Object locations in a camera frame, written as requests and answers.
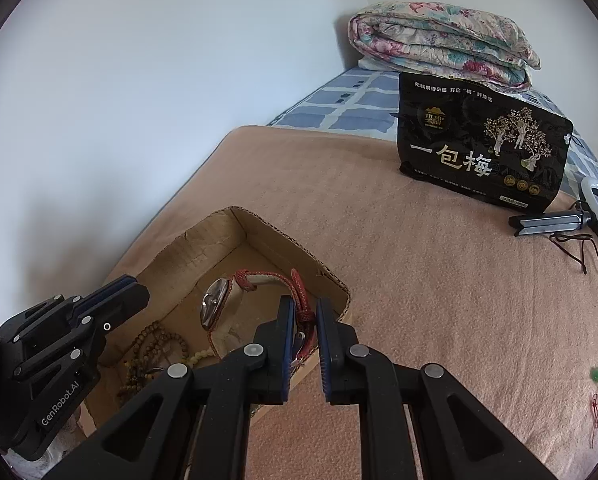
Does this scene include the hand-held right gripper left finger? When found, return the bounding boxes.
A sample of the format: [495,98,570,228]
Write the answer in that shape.
[44,296,297,480]

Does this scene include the red strap wristwatch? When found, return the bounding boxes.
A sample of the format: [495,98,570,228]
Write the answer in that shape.
[200,268,320,361]

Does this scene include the black ring light cable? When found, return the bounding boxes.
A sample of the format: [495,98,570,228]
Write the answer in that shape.
[549,232,598,286]

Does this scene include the brown wooden bead bracelet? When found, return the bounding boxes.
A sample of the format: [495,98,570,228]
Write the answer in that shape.
[116,322,190,408]

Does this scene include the cardboard box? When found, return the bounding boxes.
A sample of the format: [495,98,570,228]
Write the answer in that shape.
[81,206,352,441]

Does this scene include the folded black tripod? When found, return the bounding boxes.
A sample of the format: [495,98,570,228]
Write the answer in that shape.
[509,210,594,237]

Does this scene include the black snack bag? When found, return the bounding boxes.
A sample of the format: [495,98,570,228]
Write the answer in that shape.
[396,71,574,213]

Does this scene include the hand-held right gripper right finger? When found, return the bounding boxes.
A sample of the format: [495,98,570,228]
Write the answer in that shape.
[316,297,557,480]

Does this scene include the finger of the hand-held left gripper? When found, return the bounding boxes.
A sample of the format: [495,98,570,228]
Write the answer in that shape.
[0,275,137,343]
[13,282,150,381]

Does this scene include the blue checked bed sheet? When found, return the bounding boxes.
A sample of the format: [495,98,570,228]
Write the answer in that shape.
[266,66,598,196]

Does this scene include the folded floral quilt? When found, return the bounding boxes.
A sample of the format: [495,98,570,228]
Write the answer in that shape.
[348,0,542,92]

